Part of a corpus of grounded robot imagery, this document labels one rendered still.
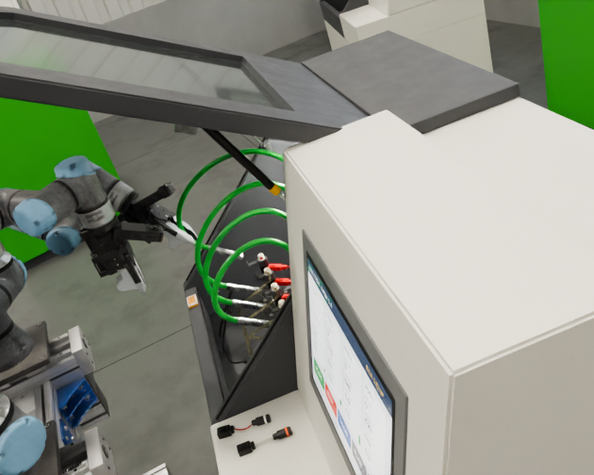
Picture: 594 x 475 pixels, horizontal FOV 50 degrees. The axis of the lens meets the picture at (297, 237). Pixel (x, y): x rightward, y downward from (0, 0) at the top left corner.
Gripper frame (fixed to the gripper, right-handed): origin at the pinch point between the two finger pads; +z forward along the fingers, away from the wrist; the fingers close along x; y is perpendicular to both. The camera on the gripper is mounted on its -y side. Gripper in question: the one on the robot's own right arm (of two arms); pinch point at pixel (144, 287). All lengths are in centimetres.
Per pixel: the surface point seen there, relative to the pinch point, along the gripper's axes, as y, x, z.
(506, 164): -72, 46, -22
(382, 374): -36, 76, -18
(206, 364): -5.1, -2.3, 29.9
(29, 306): 120, -259, 125
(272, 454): -14.8, 39.0, 26.8
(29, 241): 115, -316, 105
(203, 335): -5.8, -15.2, 29.9
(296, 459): -19, 43, 27
